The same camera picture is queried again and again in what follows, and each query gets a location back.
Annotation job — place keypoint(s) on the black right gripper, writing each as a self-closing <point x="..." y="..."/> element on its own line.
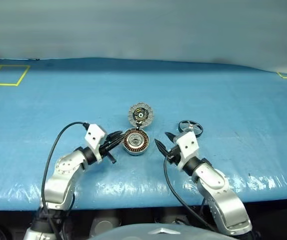
<point x="175" y="155"/>

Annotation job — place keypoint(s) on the round grey motor lid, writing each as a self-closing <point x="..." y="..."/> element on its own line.
<point x="141" y="115"/>

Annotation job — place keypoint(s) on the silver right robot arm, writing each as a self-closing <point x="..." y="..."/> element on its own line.
<point x="223" y="197"/>

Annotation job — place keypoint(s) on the yellow tape double rectangle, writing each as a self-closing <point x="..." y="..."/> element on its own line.
<point x="21" y="76"/>

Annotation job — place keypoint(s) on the black spoked rotor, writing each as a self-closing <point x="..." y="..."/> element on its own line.
<point x="191" y="126"/>

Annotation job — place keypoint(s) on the blue plastic table cover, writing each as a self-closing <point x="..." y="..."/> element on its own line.
<point x="208" y="100"/>

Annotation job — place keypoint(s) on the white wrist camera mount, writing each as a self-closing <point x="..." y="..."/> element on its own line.
<point x="187" y="145"/>
<point x="94" y="133"/>

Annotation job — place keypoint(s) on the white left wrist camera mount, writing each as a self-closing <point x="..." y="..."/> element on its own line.
<point x="94" y="133"/>

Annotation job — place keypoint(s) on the grey robot torso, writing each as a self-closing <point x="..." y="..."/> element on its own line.
<point x="133" y="233"/>

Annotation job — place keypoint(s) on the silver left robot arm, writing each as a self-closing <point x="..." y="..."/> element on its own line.
<point x="58" y="185"/>

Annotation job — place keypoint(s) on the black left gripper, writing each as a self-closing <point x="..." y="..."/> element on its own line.
<point x="106" y="147"/>

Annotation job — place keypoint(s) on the grey rounded shape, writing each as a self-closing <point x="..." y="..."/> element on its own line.
<point x="106" y="226"/>

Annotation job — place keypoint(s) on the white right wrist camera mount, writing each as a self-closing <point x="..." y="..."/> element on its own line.
<point x="187" y="145"/>

